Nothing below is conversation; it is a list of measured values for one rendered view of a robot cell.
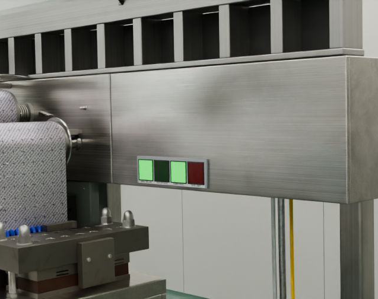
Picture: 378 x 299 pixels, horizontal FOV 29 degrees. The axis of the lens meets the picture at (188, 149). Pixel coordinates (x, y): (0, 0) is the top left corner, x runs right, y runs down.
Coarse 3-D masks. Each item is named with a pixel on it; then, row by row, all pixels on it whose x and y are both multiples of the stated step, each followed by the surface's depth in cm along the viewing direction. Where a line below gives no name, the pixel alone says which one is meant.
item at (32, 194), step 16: (64, 160) 202; (0, 176) 188; (16, 176) 191; (32, 176) 195; (48, 176) 198; (64, 176) 202; (0, 192) 188; (16, 192) 191; (32, 192) 195; (48, 192) 198; (64, 192) 202; (16, 208) 192; (32, 208) 195; (48, 208) 198; (64, 208) 202; (16, 224) 192; (32, 224) 195
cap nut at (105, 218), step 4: (104, 208) 203; (108, 208) 204; (104, 212) 203; (108, 212) 203; (100, 216) 204; (104, 216) 203; (108, 216) 203; (100, 220) 204; (104, 220) 202; (108, 220) 203; (104, 224) 202; (108, 224) 202
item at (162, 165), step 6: (156, 162) 188; (162, 162) 186; (168, 162) 185; (156, 168) 188; (162, 168) 186; (168, 168) 185; (156, 174) 188; (162, 174) 187; (168, 174) 185; (162, 180) 187; (168, 180) 185
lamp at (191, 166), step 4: (188, 164) 180; (192, 164) 179; (196, 164) 178; (200, 164) 177; (188, 168) 180; (192, 168) 179; (196, 168) 178; (200, 168) 177; (188, 172) 180; (192, 172) 179; (196, 172) 178; (200, 172) 177; (192, 176) 179; (196, 176) 178; (200, 176) 177; (192, 180) 179; (196, 180) 178; (200, 180) 177
